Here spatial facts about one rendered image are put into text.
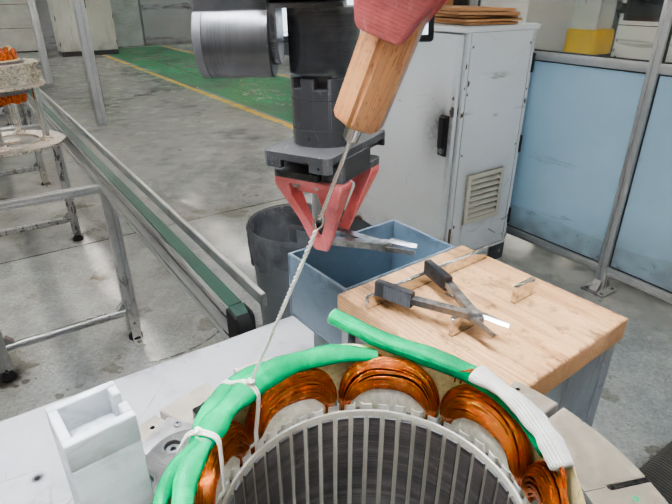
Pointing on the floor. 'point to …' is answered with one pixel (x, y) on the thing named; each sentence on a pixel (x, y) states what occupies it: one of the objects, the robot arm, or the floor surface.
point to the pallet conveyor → (195, 278)
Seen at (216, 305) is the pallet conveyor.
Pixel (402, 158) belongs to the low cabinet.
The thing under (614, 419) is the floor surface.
